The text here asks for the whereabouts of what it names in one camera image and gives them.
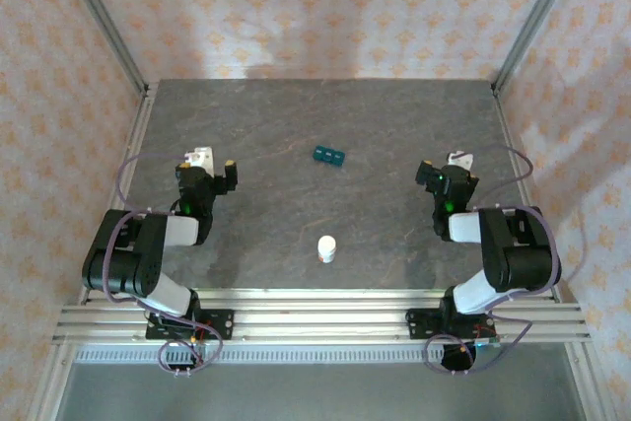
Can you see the teal pill organizer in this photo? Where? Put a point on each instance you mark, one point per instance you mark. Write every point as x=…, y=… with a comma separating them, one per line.
x=329, y=156

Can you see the white pill bottle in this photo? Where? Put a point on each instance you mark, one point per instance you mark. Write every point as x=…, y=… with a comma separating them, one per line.
x=327, y=248

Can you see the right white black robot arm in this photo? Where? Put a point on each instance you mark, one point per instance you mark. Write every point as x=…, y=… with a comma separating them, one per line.
x=517, y=263

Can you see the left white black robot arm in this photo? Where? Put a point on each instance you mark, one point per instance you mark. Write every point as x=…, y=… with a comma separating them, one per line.
x=143, y=263

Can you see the small green circuit board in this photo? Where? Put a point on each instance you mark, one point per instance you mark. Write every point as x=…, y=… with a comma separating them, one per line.
x=488, y=343

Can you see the aluminium mounting rails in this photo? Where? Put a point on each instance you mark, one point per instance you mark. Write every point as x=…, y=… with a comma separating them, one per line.
x=315, y=322

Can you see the orange patterned cloth backdrop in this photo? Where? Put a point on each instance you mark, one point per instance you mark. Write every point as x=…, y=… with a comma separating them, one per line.
x=315, y=7

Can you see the grey metal sheet panel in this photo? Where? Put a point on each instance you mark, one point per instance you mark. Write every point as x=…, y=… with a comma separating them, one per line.
x=315, y=391

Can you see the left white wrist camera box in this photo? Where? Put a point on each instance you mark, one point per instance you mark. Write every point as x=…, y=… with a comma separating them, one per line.
x=202, y=157

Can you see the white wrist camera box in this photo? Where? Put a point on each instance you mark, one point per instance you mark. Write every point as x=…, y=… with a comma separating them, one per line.
x=202, y=157
x=461, y=160

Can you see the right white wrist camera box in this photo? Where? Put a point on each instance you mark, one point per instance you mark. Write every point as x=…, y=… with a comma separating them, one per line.
x=461, y=160

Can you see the aluminium side rail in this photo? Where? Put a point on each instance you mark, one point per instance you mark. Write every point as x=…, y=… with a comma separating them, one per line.
x=134, y=145
x=504, y=115

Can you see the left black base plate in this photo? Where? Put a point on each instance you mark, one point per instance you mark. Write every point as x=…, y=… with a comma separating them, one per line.
x=219, y=315

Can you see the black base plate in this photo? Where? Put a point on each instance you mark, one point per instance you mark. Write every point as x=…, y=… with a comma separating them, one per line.
x=219, y=315
x=419, y=322

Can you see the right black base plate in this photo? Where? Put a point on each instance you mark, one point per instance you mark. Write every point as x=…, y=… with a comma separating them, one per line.
x=419, y=322

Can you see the aluminium frame post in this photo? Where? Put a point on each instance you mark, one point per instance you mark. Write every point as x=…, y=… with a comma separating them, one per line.
x=536, y=21
x=104, y=21

